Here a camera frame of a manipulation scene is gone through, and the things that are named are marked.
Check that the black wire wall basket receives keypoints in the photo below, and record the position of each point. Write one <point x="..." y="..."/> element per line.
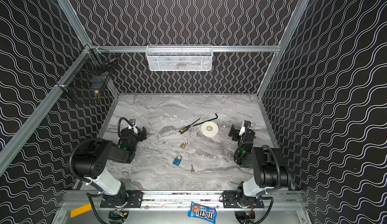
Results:
<point x="92" y="73"/>

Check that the blue candy bag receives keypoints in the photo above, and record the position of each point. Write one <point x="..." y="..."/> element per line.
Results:
<point x="202" y="212"/>

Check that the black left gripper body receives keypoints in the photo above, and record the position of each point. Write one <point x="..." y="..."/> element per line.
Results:
<point x="138" y="134"/>

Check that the white mesh wall basket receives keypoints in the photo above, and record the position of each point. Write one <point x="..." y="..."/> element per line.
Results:
<point x="179" y="57"/>

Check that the blue padlock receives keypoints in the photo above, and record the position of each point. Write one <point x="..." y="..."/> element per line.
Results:
<point x="177" y="160"/>

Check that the yellow black screwdriver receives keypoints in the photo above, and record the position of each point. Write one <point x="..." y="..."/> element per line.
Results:
<point x="186" y="128"/>

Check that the black hex key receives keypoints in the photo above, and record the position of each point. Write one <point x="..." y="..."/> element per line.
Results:
<point x="206" y="121"/>

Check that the white tape roll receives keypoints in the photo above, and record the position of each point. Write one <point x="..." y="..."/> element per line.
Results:
<point x="209" y="129"/>

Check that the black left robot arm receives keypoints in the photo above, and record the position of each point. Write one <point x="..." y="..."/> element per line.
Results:
<point x="88" y="160"/>

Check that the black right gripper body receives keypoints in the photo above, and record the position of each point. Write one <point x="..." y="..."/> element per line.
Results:
<point x="240" y="132"/>

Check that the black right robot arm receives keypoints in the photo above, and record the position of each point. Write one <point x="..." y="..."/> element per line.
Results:
<point x="267" y="163"/>

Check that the yellow block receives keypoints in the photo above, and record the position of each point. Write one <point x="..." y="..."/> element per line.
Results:
<point x="81" y="210"/>

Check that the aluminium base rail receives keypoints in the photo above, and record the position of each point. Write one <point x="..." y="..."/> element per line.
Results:
<point x="181" y="200"/>

